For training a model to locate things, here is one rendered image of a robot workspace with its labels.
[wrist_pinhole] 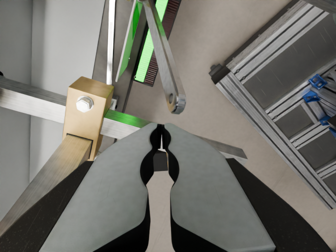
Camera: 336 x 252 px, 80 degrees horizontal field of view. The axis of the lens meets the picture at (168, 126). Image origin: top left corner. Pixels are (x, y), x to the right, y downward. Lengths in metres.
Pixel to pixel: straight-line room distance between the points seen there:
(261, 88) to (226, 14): 0.40
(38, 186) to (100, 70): 0.27
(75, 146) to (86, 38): 0.29
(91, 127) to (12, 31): 0.28
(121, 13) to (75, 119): 0.21
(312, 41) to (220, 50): 0.40
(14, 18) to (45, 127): 0.29
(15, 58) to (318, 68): 1.11
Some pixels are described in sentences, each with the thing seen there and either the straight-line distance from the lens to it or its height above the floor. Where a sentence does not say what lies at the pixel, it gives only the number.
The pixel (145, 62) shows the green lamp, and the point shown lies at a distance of 0.43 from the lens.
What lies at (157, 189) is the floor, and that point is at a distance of 1.65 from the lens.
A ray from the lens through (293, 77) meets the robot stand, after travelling 1.12.
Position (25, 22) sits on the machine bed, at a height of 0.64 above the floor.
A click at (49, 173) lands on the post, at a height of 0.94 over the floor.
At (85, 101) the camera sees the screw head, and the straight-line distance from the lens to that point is 0.28.
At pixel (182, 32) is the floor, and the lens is 1.12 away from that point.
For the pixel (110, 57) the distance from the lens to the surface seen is 0.43.
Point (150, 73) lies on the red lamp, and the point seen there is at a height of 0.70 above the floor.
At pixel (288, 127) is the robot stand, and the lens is 1.24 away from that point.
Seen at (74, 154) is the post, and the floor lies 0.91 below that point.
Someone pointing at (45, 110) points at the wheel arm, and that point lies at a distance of 0.33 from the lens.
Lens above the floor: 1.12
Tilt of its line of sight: 60 degrees down
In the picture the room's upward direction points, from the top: 178 degrees clockwise
